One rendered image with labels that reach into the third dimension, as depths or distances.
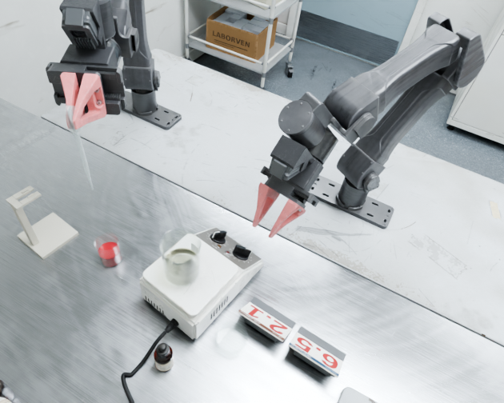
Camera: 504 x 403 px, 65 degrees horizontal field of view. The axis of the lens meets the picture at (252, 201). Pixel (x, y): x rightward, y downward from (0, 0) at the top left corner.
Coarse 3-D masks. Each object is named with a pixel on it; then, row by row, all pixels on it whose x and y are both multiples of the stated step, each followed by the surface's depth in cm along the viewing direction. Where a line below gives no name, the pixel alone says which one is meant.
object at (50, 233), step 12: (24, 192) 69; (36, 192) 69; (12, 204) 67; (24, 204) 68; (24, 216) 70; (48, 216) 81; (24, 228) 72; (36, 228) 78; (48, 228) 79; (60, 228) 79; (72, 228) 79; (24, 240) 76; (36, 240) 75; (48, 240) 77; (60, 240) 77; (36, 252) 75; (48, 252) 75
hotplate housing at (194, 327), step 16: (240, 272) 69; (256, 272) 76; (144, 288) 66; (224, 288) 67; (240, 288) 72; (160, 304) 66; (224, 304) 69; (176, 320) 66; (192, 320) 62; (208, 320) 66; (192, 336) 65
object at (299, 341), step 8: (296, 336) 68; (296, 344) 65; (304, 344) 67; (312, 344) 68; (312, 352) 65; (320, 352) 67; (320, 360) 64; (328, 360) 65; (336, 360) 66; (336, 368) 64
